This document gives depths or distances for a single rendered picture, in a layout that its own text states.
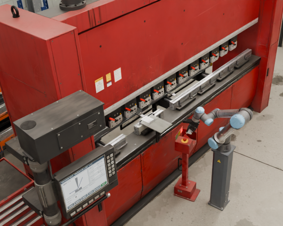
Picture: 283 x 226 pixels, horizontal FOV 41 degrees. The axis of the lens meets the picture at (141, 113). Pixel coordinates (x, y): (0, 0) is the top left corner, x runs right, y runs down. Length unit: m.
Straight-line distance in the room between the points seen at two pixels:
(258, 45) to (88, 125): 3.44
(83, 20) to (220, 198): 2.37
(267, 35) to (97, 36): 2.81
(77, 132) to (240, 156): 3.01
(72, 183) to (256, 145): 3.20
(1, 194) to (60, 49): 1.40
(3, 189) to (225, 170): 2.07
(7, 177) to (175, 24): 2.05
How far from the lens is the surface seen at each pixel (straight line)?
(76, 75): 2.68
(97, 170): 2.58
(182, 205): 4.33
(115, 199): 3.81
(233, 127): 3.34
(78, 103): 2.41
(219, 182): 4.06
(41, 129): 2.24
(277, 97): 6.23
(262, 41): 5.33
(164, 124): 3.75
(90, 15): 2.90
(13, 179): 3.46
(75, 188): 2.54
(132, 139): 3.80
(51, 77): 2.58
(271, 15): 5.16
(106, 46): 3.10
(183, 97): 4.24
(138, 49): 3.39
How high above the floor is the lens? 3.21
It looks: 34 degrees down
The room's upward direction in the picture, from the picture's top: 4 degrees counter-clockwise
